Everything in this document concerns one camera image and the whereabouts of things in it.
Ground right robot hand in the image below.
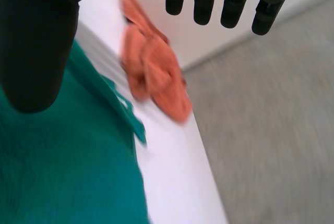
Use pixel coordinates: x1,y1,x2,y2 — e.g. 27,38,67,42
0,0,317,114

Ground teal towel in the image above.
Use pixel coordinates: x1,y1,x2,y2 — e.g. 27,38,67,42
0,39,150,224

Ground coral towel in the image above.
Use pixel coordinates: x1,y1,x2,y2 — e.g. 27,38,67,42
118,0,194,123

